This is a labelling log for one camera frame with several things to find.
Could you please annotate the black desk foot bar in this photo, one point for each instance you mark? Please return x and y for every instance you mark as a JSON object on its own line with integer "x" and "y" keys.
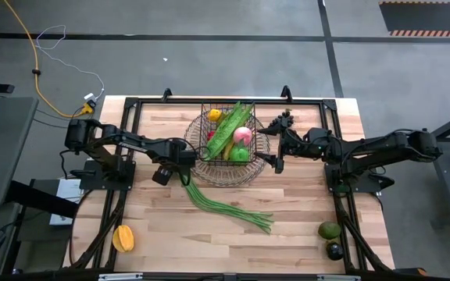
{"x": 41, "y": 199}

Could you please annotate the yellow-orange starfruit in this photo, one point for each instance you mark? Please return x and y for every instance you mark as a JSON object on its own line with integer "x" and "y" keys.
{"x": 123, "y": 239}

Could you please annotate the silver aluminium bracket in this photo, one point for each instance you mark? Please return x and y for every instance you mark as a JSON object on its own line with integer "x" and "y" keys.
{"x": 338, "y": 277}
{"x": 119, "y": 276}

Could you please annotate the black mat hazard-striped edge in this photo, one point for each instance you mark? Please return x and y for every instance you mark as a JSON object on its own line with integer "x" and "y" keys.
{"x": 424, "y": 17}

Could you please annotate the grey desk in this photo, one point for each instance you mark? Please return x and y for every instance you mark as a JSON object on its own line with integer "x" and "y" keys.
{"x": 2, "y": 152}

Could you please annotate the yellow lemon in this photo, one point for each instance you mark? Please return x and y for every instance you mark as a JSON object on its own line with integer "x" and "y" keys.
{"x": 214, "y": 115}

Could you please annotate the black metal stand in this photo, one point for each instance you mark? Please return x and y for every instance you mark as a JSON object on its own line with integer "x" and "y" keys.
{"x": 443, "y": 129}

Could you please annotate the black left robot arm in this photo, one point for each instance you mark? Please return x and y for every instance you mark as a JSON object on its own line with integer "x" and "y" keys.
{"x": 131, "y": 141}

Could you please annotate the red bell pepper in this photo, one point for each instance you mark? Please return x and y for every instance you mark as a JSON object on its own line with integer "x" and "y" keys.
{"x": 211, "y": 136}

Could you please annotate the green leafy vegetable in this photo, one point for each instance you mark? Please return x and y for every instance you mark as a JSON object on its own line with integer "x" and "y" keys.
{"x": 225, "y": 132}

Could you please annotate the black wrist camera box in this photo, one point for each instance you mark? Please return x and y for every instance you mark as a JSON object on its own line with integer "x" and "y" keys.
{"x": 162, "y": 176}

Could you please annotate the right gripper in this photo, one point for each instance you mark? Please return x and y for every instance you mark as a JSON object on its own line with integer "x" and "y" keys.
{"x": 307, "y": 144}

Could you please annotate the white power adapter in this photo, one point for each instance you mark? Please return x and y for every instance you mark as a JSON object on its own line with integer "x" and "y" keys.
{"x": 89, "y": 96}

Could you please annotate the pink peach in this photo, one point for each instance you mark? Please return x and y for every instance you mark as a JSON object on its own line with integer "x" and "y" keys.
{"x": 242, "y": 136}

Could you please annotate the long green beans bunch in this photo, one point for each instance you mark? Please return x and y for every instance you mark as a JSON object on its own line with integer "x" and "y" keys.
{"x": 217, "y": 205}

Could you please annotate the yellow banana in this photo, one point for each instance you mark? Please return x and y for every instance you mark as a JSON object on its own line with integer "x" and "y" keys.
{"x": 229, "y": 150}

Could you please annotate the dark green avocado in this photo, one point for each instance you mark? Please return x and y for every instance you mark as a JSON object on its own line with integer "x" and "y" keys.
{"x": 334, "y": 251}

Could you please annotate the dark purple grapes bunch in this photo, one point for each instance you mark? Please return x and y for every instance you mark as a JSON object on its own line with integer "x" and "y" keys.
{"x": 288, "y": 117}

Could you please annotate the white flat box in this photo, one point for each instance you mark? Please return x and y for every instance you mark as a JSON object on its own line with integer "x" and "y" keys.
{"x": 66, "y": 195}

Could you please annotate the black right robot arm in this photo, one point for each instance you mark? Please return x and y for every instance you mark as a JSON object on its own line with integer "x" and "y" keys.
{"x": 389, "y": 144}

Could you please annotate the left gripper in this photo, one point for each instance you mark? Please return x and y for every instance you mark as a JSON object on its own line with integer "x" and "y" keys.
{"x": 176, "y": 154}

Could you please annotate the yellow plug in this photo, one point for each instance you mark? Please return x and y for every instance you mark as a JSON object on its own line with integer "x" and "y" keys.
{"x": 88, "y": 108}

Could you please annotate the green apple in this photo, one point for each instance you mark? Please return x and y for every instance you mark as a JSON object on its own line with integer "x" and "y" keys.
{"x": 239, "y": 155}

